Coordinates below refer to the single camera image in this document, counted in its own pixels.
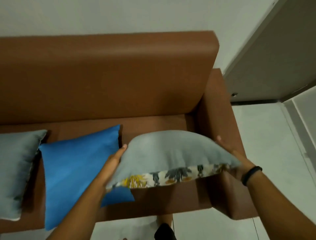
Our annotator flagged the person's left hand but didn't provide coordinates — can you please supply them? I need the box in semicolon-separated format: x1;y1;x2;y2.
96;144;128;188

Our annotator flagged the person's right hand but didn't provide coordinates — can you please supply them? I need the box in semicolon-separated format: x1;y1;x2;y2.
216;135;256;181

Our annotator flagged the grey patterned cushion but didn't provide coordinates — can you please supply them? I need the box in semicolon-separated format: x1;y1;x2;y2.
106;130;241;190

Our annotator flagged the person's left forearm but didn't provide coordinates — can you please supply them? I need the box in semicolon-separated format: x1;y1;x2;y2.
46;177;107;240

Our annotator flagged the person's right forearm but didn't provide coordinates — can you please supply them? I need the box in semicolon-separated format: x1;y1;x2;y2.
246;171;316;240

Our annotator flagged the black wristband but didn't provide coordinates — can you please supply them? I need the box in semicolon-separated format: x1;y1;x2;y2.
242;166;263;186

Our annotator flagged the blue cushion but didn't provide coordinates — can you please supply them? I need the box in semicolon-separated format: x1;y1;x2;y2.
39;125;135;231

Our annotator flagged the brown leather sofa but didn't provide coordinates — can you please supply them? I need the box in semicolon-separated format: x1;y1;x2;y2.
0;31;259;234

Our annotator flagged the person's leg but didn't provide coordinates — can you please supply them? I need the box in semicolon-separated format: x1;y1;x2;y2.
154;214;177;240

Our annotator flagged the grey door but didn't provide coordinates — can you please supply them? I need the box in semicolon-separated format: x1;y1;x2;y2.
223;0;316;102

